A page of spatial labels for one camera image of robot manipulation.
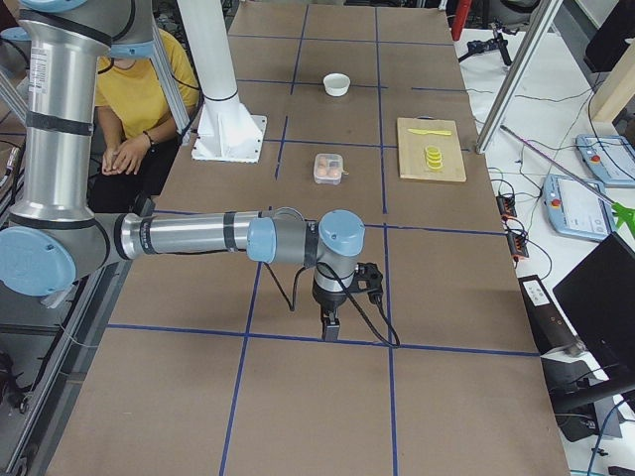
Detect yellow lemon slices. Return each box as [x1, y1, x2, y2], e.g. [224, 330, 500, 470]
[424, 146, 444, 172]

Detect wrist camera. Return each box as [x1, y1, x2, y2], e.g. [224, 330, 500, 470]
[350, 263, 383, 305]

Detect clear plastic egg box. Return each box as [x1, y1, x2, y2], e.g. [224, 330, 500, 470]
[314, 153, 344, 185]

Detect aluminium frame post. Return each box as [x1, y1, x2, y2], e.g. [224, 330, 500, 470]
[475, 0, 563, 154]

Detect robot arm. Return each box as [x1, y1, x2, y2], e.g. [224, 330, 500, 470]
[1, 1, 374, 341]

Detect far teach pendant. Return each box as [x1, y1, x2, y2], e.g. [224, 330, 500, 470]
[575, 134, 634, 188]

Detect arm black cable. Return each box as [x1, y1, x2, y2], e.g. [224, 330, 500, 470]
[262, 257, 402, 348]

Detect black tripod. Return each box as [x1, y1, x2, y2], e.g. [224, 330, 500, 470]
[458, 21, 520, 66]

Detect black box with label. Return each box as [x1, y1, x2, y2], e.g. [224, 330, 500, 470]
[519, 275, 584, 357]

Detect black monitor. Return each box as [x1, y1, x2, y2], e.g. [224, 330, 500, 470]
[554, 233, 634, 371]

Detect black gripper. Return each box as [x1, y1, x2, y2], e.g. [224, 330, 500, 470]
[312, 285, 347, 342]

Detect red object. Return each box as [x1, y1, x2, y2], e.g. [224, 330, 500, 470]
[450, 0, 472, 42]

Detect yellow plastic knife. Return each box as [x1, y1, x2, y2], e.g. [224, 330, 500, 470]
[407, 128, 452, 137]

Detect wooden cutting board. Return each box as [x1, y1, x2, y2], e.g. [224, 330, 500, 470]
[397, 118, 466, 182]

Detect orange power strip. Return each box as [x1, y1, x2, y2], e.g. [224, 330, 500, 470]
[506, 229, 529, 262]
[495, 194, 517, 220]

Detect teach pendant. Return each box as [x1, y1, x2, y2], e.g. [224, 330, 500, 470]
[575, 134, 634, 188]
[543, 174, 617, 242]

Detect white bowl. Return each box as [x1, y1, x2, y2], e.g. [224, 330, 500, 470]
[322, 72, 351, 97]

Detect reacher grabber stick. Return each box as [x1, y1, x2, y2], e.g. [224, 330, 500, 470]
[500, 125, 635, 234]

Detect near teach pendant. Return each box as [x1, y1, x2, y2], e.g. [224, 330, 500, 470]
[543, 174, 617, 242]

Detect person in yellow shirt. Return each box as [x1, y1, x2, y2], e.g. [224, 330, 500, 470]
[88, 58, 180, 213]

